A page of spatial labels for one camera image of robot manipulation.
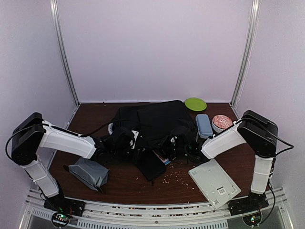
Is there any black student backpack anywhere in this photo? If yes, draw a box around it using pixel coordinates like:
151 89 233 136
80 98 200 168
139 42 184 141
112 100 198 149

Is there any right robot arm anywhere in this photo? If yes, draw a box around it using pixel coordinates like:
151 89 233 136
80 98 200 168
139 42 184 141
166 110 294 211

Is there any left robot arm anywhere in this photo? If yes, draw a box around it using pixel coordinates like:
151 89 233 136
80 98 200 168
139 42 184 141
5 112 139 212

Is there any dog picture book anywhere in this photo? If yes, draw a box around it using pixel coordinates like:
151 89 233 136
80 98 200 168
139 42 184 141
153 151 170 165

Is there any blue glasses case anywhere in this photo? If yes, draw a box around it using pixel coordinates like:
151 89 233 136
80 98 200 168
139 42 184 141
195 114 213 139

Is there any black zip pouch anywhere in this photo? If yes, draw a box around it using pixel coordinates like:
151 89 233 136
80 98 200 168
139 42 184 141
135 148 166 186

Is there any green plate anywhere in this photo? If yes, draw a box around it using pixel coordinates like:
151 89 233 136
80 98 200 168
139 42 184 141
184 98 207 112

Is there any grey pencil pouch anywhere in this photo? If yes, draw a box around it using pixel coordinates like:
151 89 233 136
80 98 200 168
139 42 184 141
63 157 109 194

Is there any red patterned bowl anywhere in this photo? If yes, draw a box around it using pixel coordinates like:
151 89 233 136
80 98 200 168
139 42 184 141
212 114 233 133

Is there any grey notebook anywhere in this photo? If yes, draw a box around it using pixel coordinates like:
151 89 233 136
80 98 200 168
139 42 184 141
188 159 241 210

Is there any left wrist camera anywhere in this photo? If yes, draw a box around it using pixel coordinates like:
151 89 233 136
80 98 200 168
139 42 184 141
130 130 139 149

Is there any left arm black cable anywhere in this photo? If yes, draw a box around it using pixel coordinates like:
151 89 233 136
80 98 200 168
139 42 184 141
78 119 153 139

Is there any front aluminium rail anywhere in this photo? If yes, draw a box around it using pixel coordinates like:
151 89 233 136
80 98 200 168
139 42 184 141
17 188 297 229

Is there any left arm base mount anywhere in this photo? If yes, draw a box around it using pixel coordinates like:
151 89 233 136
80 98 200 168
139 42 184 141
41 181 85 229

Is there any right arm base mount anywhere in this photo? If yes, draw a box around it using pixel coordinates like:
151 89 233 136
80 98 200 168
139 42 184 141
228 192 269 227

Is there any left aluminium frame post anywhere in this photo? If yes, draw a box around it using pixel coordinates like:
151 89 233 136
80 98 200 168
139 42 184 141
50 0 80 106

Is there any aluminium frame post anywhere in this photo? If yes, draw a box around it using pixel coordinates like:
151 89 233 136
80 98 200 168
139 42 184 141
50 0 80 106
230 0 260 110

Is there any right aluminium frame post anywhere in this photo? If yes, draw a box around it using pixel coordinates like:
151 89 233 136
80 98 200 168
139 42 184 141
230 0 260 110

